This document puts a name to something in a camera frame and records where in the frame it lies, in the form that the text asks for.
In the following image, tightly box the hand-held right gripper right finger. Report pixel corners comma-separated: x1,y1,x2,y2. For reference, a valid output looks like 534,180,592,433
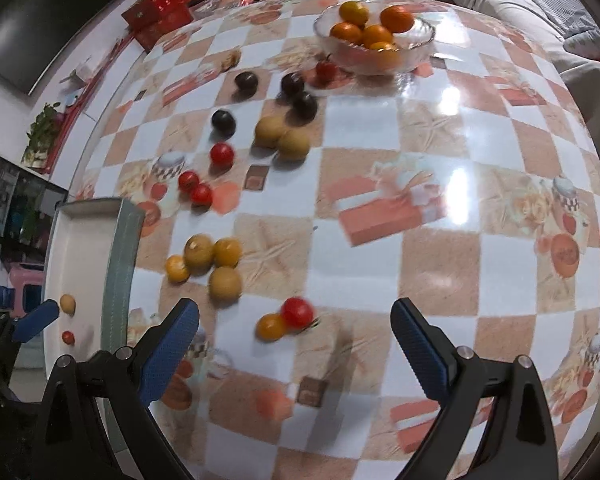
390,297,561,480

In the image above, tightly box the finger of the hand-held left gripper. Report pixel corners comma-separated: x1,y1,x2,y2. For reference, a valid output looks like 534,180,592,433
0,299,61,361

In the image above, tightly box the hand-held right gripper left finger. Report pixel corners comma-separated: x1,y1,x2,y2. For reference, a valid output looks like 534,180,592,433
32,298,201,480

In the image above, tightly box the white tray with grey rim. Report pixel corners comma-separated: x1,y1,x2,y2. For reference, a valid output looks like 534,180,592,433
42,198,146,383

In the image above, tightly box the pink stool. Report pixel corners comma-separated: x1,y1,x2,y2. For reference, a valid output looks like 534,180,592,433
7,264,47,317

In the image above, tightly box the checkered printed tablecloth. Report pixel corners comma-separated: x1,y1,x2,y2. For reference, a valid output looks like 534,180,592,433
67,0,600,480

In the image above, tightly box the glass-door cabinet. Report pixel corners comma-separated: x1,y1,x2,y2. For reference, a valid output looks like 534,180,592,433
0,145,69,263

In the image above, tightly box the green potted plant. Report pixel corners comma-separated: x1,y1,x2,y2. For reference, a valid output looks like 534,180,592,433
21,102,64,167

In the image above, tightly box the dark purple round fruit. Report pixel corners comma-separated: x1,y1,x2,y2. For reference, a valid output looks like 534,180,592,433
234,71,259,97
291,92,319,122
280,72,306,97
211,109,237,137

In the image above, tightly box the black television screen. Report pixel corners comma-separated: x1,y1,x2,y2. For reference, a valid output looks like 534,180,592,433
0,0,152,97

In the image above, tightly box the clear glass bowl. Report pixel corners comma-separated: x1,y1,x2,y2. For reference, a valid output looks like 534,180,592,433
313,0,437,76

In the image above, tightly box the red gift box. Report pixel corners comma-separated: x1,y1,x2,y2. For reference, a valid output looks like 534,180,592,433
121,0,191,31
136,6,195,52

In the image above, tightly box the light grey sofa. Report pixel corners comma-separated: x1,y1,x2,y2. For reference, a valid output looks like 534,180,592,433
414,0,600,161

